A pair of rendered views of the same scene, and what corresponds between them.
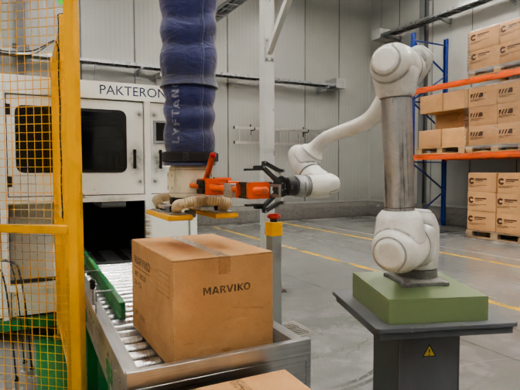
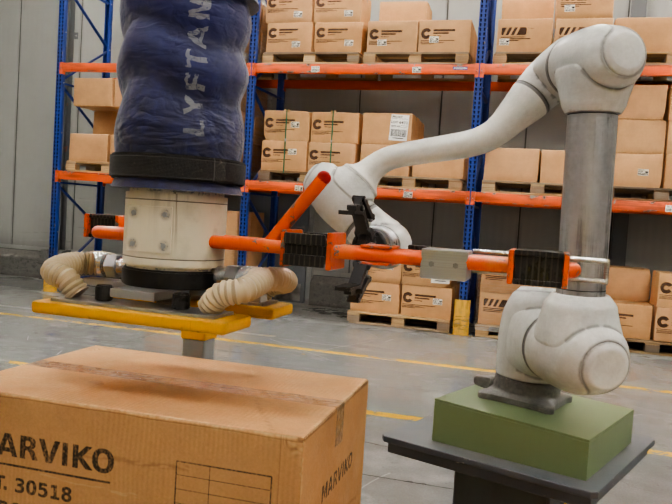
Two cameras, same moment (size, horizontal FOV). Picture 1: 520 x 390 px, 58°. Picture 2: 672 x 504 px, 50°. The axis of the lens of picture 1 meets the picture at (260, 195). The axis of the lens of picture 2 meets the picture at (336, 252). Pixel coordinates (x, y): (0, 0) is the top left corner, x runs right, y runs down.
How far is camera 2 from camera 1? 1.34 m
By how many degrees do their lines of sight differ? 46
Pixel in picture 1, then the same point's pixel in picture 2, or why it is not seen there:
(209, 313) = not seen: outside the picture
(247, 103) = not seen: outside the picture
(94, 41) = not seen: outside the picture
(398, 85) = (623, 96)
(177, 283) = (304, 491)
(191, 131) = (226, 110)
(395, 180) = (598, 247)
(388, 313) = (585, 463)
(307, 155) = (366, 188)
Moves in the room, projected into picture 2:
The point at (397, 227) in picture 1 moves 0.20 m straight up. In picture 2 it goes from (608, 322) to (616, 223)
